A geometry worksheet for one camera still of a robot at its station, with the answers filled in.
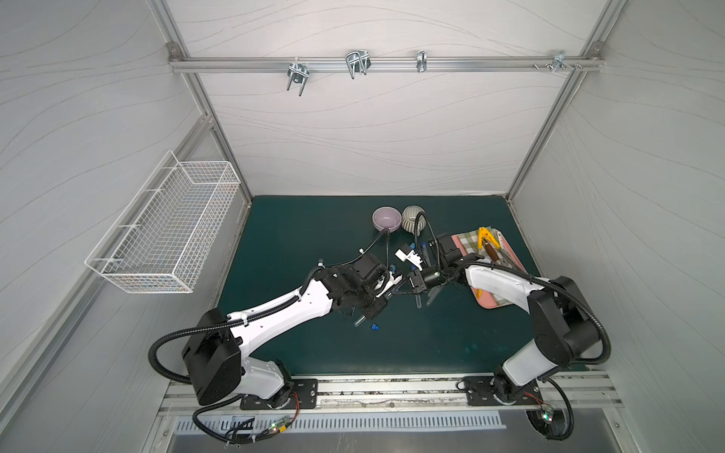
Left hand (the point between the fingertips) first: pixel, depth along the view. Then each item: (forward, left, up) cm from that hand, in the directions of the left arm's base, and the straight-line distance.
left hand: (382, 303), depth 77 cm
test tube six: (+7, -12, -12) cm, 18 cm away
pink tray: (+28, -41, -11) cm, 51 cm away
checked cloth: (+30, -34, -11) cm, 47 cm away
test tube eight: (+15, -13, +6) cm, 20 cm away
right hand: (+3, -3, 0) cm, 5 cm away
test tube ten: (+10, -18, -12) cm, 24 cm away
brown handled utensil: (+25, -40, -11) cm, 49 cm away
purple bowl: (+40, -2, -9) cm, 41 cm away
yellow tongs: (+33, -38, -8) cm, 51 cm away
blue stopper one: (-3, +2, -11) cm, 11 cm away
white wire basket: (+7, +55, +19) cm, 59 cm away
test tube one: (-4, +6, -2) cm, 8 cm away
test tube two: (+3, -3, +3) cm, 5 cm away
